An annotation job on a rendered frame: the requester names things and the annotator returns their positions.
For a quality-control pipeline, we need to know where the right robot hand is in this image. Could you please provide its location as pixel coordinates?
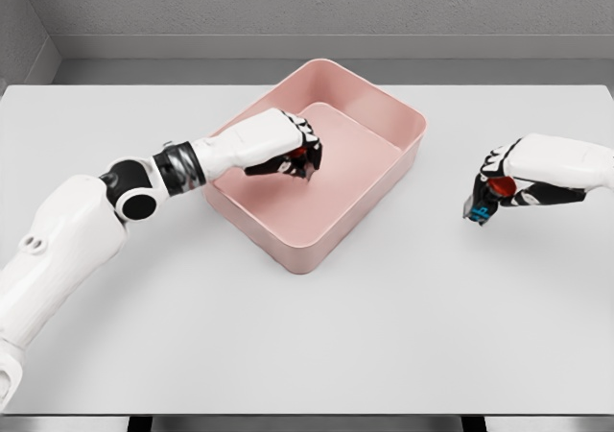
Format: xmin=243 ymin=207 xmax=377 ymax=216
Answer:
xmin=470 ymin=132 xmax=589 ymax=211

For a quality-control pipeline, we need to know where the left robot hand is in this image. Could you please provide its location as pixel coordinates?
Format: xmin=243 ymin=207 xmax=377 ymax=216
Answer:
xmin=233 ymin=108 xmax=323 ymax=182

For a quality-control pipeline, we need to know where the black red-button industrial switch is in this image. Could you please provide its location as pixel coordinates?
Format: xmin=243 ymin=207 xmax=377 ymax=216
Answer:
xmin=282 ymin=145 xmax=321 ymax=184
xmin=461 ymin=175 xmax=517 ymax=228

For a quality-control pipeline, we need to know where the pink rectangular basket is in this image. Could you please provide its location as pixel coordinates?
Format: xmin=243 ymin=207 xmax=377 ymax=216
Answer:
xmin=203 ymin=58 xmax=428 ymax=276

